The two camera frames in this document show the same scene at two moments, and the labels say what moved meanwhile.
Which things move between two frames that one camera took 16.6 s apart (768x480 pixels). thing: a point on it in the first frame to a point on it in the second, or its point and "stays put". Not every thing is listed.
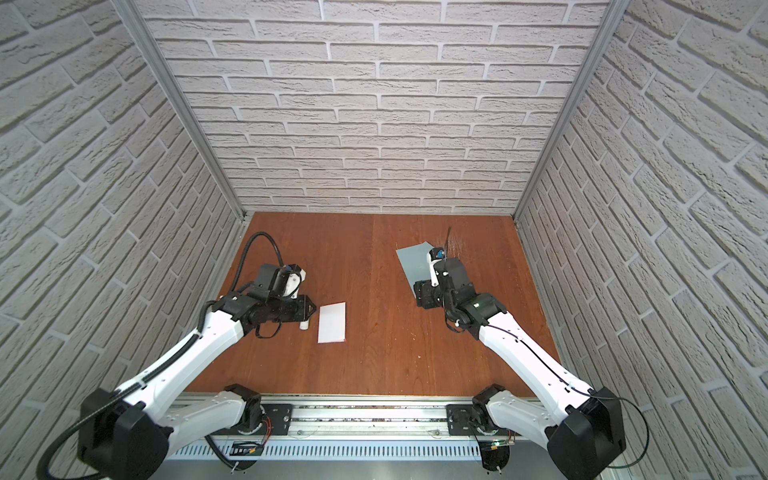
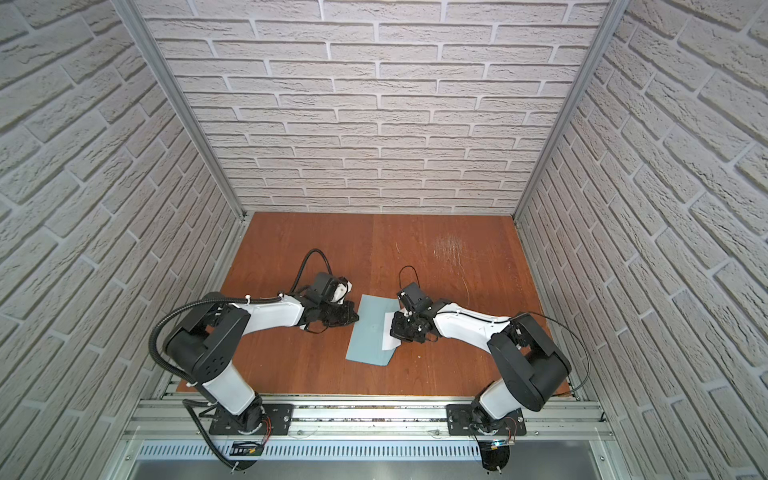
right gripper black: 425,294 to 397,329
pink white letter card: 332,323 to 389,341
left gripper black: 310,308 to 352,316
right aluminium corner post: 616,12 stays put
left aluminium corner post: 128,8 stays put
